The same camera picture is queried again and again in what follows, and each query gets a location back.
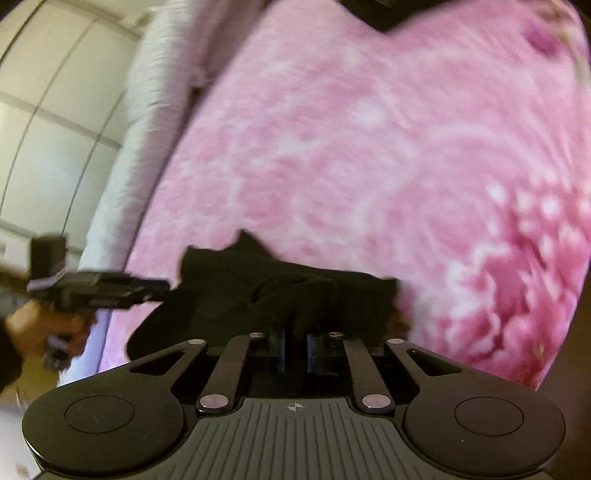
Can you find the black garment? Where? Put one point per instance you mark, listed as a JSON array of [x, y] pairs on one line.
[[244, 289]]

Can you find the white wardrobe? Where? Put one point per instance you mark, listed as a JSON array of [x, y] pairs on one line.
[[63, 71]]

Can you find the pink floral bed blanket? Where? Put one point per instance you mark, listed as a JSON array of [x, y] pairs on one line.
[[452, 153]]

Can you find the person's left hand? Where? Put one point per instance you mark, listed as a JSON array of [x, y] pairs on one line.
[[31, 325]]

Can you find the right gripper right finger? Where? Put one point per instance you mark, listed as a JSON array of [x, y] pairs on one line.
[[317, 351]]

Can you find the folded light striped quilt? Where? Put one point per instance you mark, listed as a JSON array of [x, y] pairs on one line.
[[183, 50]]

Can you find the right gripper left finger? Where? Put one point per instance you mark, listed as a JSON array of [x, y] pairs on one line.
[[291, 352]]

